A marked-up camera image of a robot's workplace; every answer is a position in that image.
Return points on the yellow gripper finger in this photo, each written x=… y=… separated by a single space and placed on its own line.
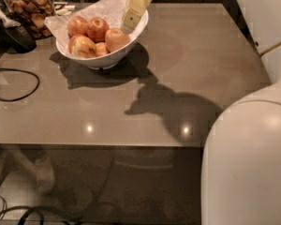
x=133 y=13

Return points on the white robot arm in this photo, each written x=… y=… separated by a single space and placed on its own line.
x=241 y=164

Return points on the small red apple front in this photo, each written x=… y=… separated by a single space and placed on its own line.
x=101 y=49

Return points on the white ceramic bowl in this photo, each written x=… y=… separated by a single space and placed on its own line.
x=111 y=59

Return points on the white items behind bowl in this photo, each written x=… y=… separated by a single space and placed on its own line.
x=63 y=9

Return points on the white paper liner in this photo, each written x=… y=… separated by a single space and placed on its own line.
x=110 y=10

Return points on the glass jar of cookies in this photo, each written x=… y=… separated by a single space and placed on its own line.
x=35 y=12

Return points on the black round appliance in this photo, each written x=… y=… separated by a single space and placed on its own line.
x=16 y=35

